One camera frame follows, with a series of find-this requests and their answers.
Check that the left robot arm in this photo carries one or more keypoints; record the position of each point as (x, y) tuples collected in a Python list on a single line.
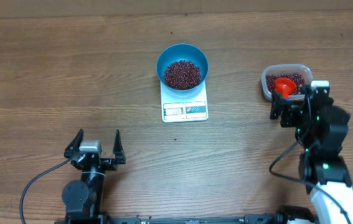
[(83, 197)]

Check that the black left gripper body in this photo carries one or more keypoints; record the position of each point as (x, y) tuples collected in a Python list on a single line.
[(106, 165)]

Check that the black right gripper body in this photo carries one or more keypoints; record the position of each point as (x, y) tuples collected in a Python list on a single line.
[(288, 113)]

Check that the red beans in bowl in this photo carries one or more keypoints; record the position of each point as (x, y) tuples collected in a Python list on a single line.
[(182, 75)]

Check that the clear plastic container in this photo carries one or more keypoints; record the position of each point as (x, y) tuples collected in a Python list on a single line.
[(283, 69)]

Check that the blue metal bowl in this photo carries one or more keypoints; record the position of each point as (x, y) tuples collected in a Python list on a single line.
[(179, 52)]

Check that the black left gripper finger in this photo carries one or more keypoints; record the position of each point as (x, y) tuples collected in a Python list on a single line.
[(118, 149), (74, 145)]

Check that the white digital kitchen scale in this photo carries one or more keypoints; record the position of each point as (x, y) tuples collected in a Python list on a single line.
[(184, 106)]

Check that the orange scoop with blue handle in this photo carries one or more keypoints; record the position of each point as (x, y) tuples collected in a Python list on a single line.
[(285, 87)]

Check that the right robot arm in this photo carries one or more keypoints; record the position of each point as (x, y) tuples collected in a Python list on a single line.
[(320, 128)]

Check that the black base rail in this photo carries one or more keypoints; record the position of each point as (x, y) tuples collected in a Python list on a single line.
[(188, 220)]

